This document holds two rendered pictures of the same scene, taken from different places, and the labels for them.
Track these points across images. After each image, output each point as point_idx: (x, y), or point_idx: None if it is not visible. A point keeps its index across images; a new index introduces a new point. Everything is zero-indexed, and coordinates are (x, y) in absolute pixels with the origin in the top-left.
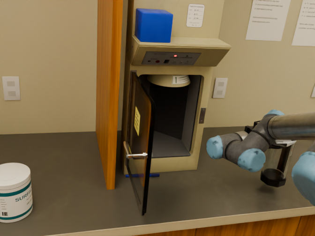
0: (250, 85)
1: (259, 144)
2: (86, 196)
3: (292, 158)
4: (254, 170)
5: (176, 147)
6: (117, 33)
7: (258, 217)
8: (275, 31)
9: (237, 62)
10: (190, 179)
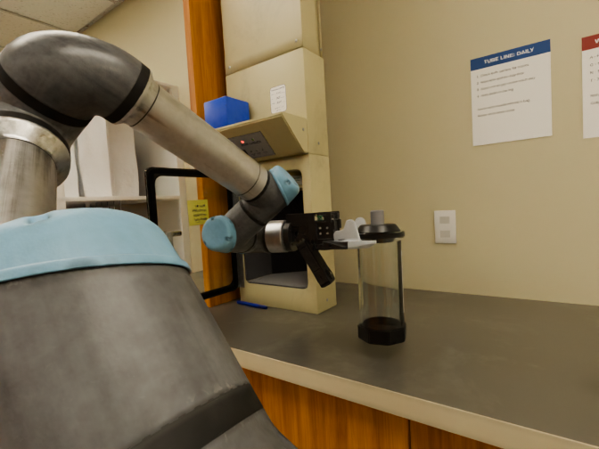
0: (504, 221)
1: (231, 212)
2: None
3: (526, 339)
4: (209, 246)
5: (307, 281)
6: None
7: (295, 376)
8: (533, 120)
9: (468, 184)
10: (290, 318)
